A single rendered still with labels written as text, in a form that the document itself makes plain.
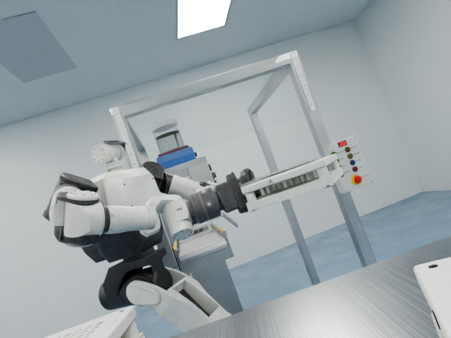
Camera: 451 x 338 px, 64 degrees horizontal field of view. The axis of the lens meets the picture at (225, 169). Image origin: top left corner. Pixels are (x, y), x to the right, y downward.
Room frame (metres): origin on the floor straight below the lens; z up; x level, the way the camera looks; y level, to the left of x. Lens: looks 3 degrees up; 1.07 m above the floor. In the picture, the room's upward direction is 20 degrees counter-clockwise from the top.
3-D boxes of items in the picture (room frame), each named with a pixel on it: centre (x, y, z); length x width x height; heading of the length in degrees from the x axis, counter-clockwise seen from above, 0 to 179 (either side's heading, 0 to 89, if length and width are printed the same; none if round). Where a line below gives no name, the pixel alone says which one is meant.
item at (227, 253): (2.55, 0.35, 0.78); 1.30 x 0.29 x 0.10; 9
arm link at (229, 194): (1.07, 0.04, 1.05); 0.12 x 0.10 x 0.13; 97
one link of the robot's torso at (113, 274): (1.38, 0.47, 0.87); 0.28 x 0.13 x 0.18; 66
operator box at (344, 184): (1.90, -0.61, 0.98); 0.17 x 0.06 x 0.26; 99
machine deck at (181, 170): (2.17, 0.31, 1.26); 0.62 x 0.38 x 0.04; 9
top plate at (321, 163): (1.09, -0.18, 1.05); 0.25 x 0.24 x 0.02; 155
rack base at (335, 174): (1.09, -0.18, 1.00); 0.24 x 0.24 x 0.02; 65
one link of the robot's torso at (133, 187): (1.37, 0.44, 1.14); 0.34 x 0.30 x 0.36; 156
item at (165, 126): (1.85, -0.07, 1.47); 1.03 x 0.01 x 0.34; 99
